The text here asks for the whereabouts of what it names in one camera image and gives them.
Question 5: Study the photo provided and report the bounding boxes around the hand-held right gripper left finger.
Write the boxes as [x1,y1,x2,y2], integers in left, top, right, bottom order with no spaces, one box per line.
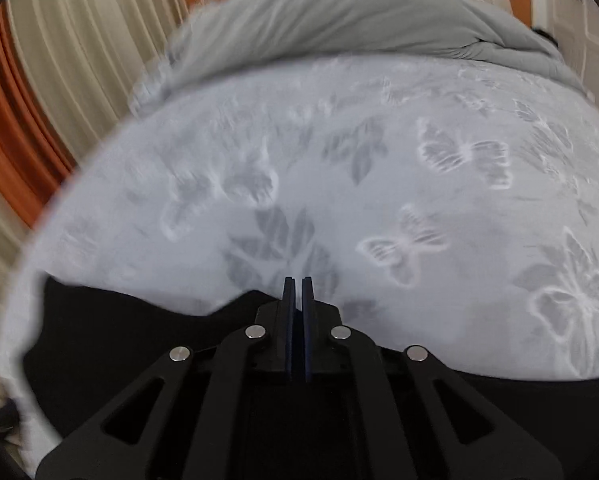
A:
[36,276,296,480]

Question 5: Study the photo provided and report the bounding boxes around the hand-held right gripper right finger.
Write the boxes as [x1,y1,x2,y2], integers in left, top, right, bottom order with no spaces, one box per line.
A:
[302,276,563,480]

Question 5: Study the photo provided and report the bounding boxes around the black pants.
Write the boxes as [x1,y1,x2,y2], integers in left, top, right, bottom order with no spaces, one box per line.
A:
[22,274,599,480]

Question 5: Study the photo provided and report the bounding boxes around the butterfly print bed sheet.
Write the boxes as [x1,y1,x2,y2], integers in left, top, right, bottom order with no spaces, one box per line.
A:
[0,55,599,466]

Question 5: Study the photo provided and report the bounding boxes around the grey duvet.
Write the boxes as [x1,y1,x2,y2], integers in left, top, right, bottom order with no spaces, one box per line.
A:
[129,0,587,116]

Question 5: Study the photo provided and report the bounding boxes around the cream curtain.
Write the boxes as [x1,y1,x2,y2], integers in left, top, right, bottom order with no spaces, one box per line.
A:
[0,0,187,401]

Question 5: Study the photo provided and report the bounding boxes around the orange curtain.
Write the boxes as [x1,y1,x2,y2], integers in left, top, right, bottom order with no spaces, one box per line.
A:
[0,10,77,228]

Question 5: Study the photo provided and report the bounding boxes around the white wardrobe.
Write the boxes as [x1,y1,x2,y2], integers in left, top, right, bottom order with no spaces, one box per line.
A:
[529,0,599,121]

